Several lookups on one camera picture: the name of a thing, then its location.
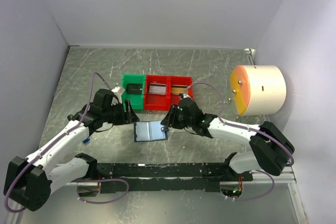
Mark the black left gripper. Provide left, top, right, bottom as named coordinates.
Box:
left=102, top=99, right=140, bottom=125

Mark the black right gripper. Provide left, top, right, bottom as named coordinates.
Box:
left=161, top=104, right=194, bottom=130

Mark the blue leather card holder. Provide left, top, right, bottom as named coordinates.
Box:
left=133, top=121, right=169, bottom=142

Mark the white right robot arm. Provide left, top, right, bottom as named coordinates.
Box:
left=161, top=98, right=295, bottom=181

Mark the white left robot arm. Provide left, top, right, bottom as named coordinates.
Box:
left=4, top=86, right=139, bottom=211

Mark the black credit card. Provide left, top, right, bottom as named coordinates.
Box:
left=126, top=83, right=143, bottom=94

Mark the gold credit card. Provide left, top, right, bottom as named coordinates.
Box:
left=171, top=85, right=187, bottom=95

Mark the silver credit card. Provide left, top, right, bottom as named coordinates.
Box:
left=148, top=83, right=166, bottom=95

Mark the red plastic bin middle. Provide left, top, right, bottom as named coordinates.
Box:
left=144, top=75, right=171, bottom=111

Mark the red plastic bin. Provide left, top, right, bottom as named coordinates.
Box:
left=167, top=76, right=195, bottom=104
left=144, top=75, right=171, bottom=111

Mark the green plastic bin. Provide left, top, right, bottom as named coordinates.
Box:
left=121, top=73, right=145, bottom=110

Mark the red plastic bin right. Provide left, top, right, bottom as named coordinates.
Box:
left=167, top=76, right=195, bottom=104

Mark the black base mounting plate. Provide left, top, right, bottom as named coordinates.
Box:
left=65, top=153, right=254, bottom=195

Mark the cream cylinder orange yellow face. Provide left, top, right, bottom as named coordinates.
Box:
left=229, top=65, right=287, bottom=116

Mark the aluminium rail frame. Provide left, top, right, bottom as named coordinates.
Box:
left=5, top=48, right=308, bottom=224

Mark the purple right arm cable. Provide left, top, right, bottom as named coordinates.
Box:
left=180, top=82, right=295, bottom=201

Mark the blue black handled tool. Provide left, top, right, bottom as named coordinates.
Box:
left=82, top=137, right=90, bottom=144

